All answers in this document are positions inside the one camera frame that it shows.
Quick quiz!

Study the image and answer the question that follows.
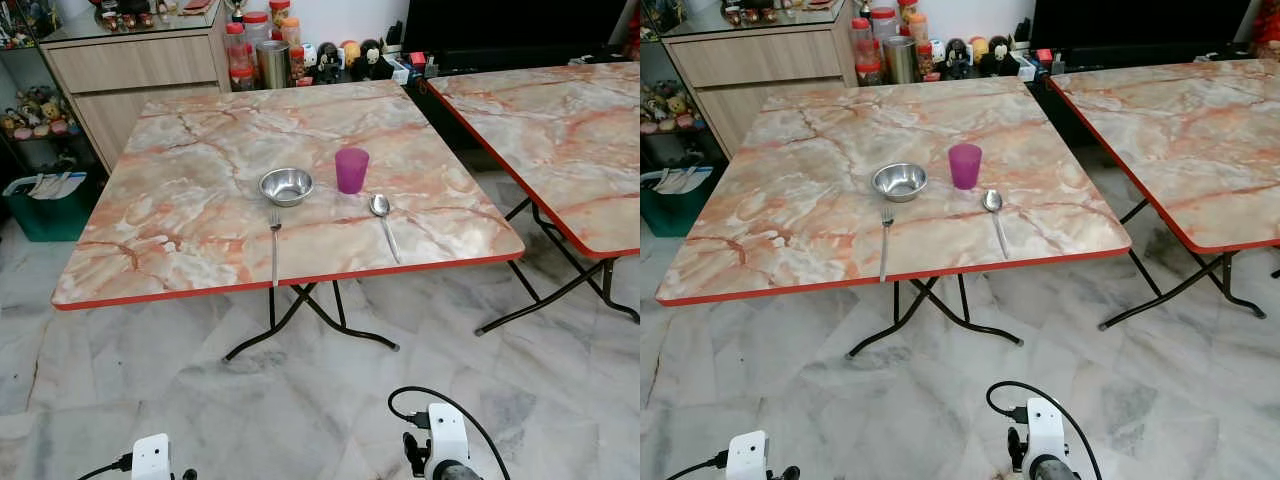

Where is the stainless steel bowl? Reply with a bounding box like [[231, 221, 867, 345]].
[[872, 162, 929, 203], [259, 167, 315, 208]]

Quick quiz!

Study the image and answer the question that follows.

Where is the silver metal spoon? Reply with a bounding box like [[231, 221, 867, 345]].
[[370, 194, 402, 265], [982, 189, 1012, 261]]

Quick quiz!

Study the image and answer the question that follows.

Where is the marble-top folding table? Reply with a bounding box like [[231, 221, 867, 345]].
[[52, 80, 526, 363], [428, 62, 641, 336], [655, 75, 1133, 359], [1050, 58, 1280, 331]]

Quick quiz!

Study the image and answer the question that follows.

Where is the purple plastic cup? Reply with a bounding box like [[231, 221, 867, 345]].
[[948, 143, 983, 191], [335, 147, 370, 195]]

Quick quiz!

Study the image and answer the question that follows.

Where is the green storage bin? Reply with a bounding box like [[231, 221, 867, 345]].
[[640, 165, 719, 239], [3, 172, 101, 243]]

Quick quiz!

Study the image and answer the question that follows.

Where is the steel tumbler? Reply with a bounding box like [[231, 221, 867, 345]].
[[257, 40, 292, 89], [884, 35, 921, 85]]

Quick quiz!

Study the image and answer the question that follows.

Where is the light wooden cabinet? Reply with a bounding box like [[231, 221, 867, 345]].
[[660, 5, 861, 156], [40, 5, 233, 171]]

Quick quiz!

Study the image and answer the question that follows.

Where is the black television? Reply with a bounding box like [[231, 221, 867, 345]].
[[402, 0, 629, 51], [1030, 0, 1256, 49]]

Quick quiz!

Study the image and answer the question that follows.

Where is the red robed statue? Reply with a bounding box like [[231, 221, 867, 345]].
[[1252, 15, 1280, 63]]

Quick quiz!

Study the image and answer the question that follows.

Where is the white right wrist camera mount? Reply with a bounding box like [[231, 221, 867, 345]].
[[1022, 397, 1069, 480], [425, 403, 471, 480]]

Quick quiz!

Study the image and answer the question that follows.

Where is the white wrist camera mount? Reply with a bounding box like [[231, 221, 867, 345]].
[[1022, 397, 1069, 480], [425, 403, 471, 480], [725, 431, 769, 480], [132, 434, 173, 480]]

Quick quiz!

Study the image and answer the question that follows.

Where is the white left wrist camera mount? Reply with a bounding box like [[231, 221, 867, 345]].
[[725, 431, 769, 480], [132, 434, 173, 480]]

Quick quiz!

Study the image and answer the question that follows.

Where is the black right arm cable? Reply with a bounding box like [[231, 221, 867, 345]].
[[985, 380, 1104, 480], [388, 386, 511, 480]]

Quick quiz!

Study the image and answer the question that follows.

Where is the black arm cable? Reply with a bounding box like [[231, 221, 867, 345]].
[[985, 380, 1104, 480], [665, 452, 728, 480], [75, 455, 134, 480], [388, 386, 511, 480]]

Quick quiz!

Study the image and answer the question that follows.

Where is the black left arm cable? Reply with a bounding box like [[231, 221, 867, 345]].
[[75, 455, 134, 480], [665, 452, 728, 480]]

